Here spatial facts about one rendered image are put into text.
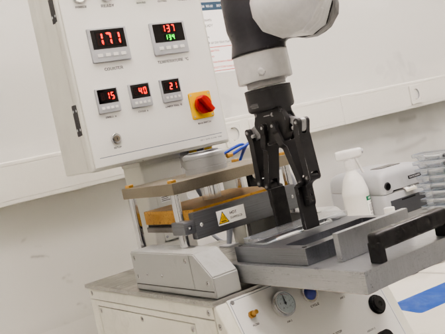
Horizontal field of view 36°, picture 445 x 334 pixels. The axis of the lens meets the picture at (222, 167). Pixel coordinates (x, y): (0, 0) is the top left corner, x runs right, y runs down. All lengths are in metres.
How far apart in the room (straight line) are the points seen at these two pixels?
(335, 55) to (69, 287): 1.22
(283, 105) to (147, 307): 0.43
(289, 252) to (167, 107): 0.52
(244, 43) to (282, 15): 0.13
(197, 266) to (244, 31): 0.37
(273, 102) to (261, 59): 0.07
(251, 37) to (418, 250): 0.40
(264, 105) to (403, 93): 1.57
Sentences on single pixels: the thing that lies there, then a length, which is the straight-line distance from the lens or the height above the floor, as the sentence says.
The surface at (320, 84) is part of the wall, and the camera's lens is 2.36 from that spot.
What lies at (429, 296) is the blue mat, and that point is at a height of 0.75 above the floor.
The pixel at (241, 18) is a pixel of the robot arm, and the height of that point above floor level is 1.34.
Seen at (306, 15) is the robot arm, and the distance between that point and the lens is 0.98.
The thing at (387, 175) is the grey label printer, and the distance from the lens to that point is 2.11.
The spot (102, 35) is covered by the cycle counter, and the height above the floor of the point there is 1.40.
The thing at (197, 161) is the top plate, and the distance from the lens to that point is 1.25.
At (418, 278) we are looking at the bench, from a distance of 1.68.
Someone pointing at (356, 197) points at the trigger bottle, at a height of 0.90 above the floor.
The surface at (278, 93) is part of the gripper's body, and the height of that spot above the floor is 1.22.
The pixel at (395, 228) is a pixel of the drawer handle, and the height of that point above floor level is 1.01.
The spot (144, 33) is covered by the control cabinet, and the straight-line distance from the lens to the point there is 1.42.
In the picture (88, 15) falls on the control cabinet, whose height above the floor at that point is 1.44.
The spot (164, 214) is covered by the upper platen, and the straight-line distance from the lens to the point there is 1.25.
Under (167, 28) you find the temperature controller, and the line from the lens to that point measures 1.44.
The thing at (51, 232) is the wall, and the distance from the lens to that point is 1.73.
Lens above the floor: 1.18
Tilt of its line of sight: 3 degrees down
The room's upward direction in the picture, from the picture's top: 12 degrees counter-clockwise
